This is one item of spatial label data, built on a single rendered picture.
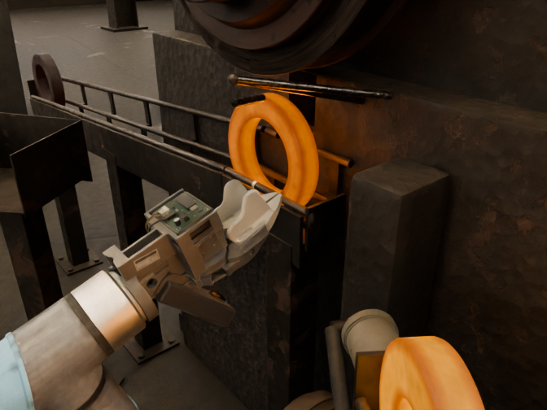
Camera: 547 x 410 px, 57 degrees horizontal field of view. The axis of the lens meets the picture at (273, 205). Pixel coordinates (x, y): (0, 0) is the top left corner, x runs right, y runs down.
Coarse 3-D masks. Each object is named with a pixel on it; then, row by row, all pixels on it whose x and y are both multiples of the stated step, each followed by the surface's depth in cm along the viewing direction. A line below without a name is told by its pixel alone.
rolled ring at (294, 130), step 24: (240, 120) 78; (288, 120) 69; (240, 144) 80; (288, 144) 70; (312, 144) 70; (240, 168) 82; (288, 168) 72; (312, 168) 71; (288, 192) 74; (312, 192) 73
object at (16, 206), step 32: (0, 128) 109; (32, 128) 107; (64, 128) 98; (0, 160) 113; (32, 160) 91; (64, 160) 99; (0, 192) 101; (32, 192) 92; (32, 224) 104; (32, 256) 105; (32, 288) 110
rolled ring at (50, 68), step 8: (40, 56) 150; (48, 56) 151; (40, 64) 152; (48, 64) 149; (40, 72) 159; (48, 72) 148; (56, 72) 149; (40, 80) 160; (48, 80) 150; (56, 80) 149; (40, 88) 160; (48, 88) 162; (56, 88) 149; (40, 96) 162; (48, 96) 161; (56, 96) 150; (64, 96) 152; (64, 104) 154
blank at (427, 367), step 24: (432, 336) 39; (384, 360) 43; (408, 360) 37; (432, 360) 35; (456, 360) 35; (384, 384) 43; (408, 384) 37; (432, 384) 33; (456, 384) 33; (384, 408) 43; (408, 408) 40; (432, 408) 32; (456, 408) 32; (480, 408) 32
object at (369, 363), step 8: (360, 352) 44; (368, 352) 44; (376, 352) 44; (384, 352) 44; (360, 360) 44; (368, 360) 44; (376, 360) 44; (360, 368) 44; (368, 368) 44; (376, 368) 44; (360, 376) 45; (368, 376) 45; (376, 376) 45; (360, 384) 45; (368, 384) 45; (376, 384) 45; (360, 392) 45; (368, 392) 45; (376, 392) 45; (368, 400) 46; (376, 400) 46; (352, 408) 46; (376, 408) 46
